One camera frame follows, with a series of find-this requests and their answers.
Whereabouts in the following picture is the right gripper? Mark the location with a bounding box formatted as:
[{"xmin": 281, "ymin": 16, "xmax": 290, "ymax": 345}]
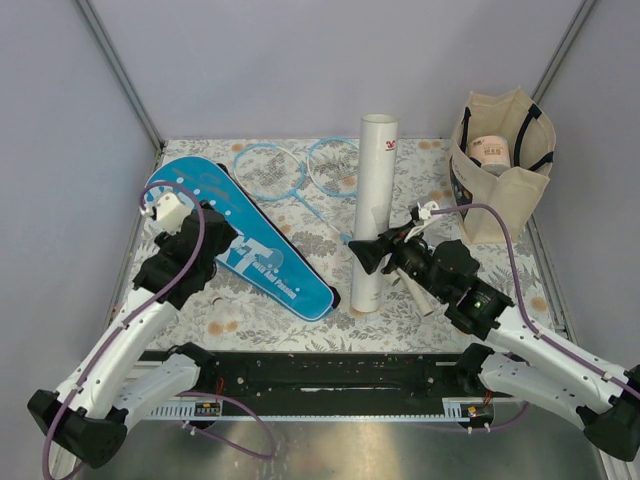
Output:
[{"xmin": 348, "ymin": 218, "xmax": 450, "ymax": 302}]

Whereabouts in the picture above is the right blue badminton racket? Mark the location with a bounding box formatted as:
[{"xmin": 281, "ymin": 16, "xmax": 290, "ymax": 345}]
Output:
[{"xmin": 306, "ymin": 137, "xmax": 434, "ymax": 318}]

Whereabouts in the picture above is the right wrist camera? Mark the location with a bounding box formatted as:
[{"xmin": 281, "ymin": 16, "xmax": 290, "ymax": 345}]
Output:
[{"xmin": 410, "ymin": 201, "xmax": 440, "ymax": 228}]

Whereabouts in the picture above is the floral table mat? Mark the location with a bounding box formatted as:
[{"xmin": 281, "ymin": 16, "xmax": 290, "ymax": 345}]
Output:
[{"xmin": 146, "ymin": 139, "xmax": 566, "ymax": 353}]

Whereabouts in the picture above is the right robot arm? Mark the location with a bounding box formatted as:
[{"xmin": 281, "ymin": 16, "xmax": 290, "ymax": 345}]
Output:
[{"xmin": 349, "ymin": 226, "xmax": 639, "ymax": 462}]

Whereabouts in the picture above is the white shuttlecock tube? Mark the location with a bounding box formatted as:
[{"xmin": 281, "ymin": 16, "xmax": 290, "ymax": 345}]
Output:
[{"xmin": 350, "ymin": 113, "xmax": 398, "ymax": 313}]

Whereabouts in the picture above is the beige canvas tote bag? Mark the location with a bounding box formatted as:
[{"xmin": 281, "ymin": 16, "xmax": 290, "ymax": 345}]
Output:
[{"xmin": 448, "ymin": 89, "xmax": 556, "ymax": 241}]

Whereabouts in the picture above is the blue racket cover bag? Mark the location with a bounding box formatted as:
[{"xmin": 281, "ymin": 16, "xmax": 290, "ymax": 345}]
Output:
[{"xmin": 146, "ymin": 156, "xmax": 340, "ymax": 322}]

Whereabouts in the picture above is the blue badminton racket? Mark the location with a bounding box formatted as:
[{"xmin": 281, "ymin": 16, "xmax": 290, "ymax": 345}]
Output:
[
  {"xmin": 232, "ymin": 142, "xmax": 351, "ymax": 244},
  {"xmin": 306, "ymin": 137, "xmax": 434, "ymax": 318}
]

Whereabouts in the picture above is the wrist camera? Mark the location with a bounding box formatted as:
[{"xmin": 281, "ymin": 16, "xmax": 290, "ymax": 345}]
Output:
[
  {"xmin": 140, "ymin": 192, "xmax": 191, "ymax": 235},
  {"xmin": 410, "ymin": 201, "xmax": 440, "ymax": 228}
]

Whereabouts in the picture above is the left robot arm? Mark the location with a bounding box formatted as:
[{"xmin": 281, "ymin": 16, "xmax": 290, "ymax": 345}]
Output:
[{"xmin": 27, "ymin": 201, "xmax": 237, "ymax": 469}]

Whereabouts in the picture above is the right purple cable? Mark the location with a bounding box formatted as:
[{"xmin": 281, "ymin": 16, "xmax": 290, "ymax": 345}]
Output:
[{"xmin": 432, "ymin": 203, "xmax": 640, "ymax": 401}]

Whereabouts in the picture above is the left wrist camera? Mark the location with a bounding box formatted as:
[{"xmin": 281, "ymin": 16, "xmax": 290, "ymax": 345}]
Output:
[{"xmin": 140, "ymin": 192, "xmax": 191, "ymax": 235}]

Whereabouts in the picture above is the paper roll in tote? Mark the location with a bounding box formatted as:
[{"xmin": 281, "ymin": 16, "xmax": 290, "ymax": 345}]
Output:
[{"xmin": 467, "ymin": 135, "xmax": 511, "ymax": 171}]

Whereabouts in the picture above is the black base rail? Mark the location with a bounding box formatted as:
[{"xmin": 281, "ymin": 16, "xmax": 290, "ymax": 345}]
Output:
[{"xmin": 134, "ymin": 349, "xmax": 516, "ymax": 419}]

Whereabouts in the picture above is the left blue badminton racket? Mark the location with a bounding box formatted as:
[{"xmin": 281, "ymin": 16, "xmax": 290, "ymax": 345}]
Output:
[{"xmin": 232, "ymin": 142, "xmax": 351, "ymax": 244}]

